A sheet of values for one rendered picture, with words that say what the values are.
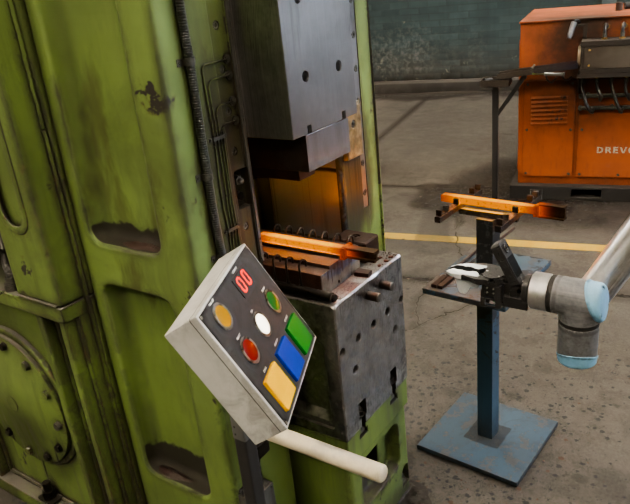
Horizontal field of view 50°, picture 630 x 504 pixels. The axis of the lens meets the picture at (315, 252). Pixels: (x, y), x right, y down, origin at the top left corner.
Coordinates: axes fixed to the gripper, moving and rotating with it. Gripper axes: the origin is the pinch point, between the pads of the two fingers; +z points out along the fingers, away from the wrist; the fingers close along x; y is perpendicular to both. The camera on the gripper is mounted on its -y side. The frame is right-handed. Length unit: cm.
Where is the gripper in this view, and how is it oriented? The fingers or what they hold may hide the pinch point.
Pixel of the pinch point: (453, 267)
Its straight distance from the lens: 176.4
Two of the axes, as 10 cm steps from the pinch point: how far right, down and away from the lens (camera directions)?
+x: 5.6, -3.7, 7.4
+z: -8.2, -1.5, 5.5
